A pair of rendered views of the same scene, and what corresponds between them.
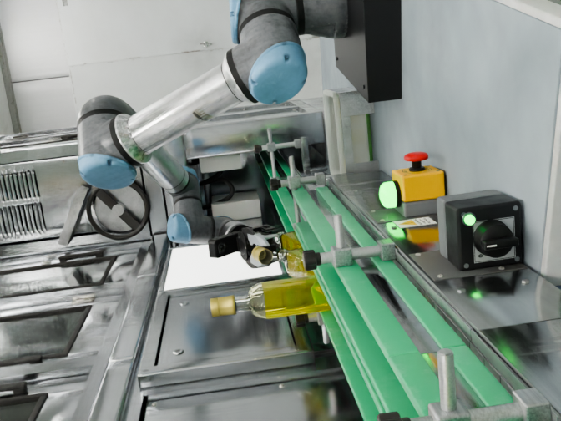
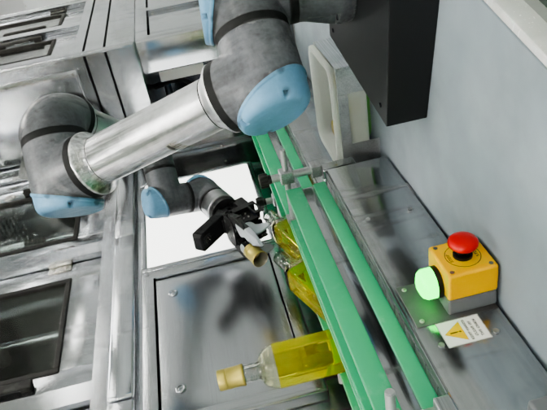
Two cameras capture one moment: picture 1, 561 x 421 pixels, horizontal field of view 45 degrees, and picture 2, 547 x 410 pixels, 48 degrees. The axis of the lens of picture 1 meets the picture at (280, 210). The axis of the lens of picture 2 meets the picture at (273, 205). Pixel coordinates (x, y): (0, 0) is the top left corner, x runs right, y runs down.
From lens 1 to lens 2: 0.59 m
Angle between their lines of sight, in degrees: 21
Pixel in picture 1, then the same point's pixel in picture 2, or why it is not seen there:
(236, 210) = not seen: hidden behind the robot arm
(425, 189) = (474, 285)
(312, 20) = (309, 12)
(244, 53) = (228, 82)
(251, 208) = not seen: hidden behind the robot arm
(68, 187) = (17, 115)
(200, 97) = (175, 130)
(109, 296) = (88, 262)
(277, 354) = (290, 398)
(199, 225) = (177, 199)
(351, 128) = (348, 106)
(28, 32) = not seen: outside the picture
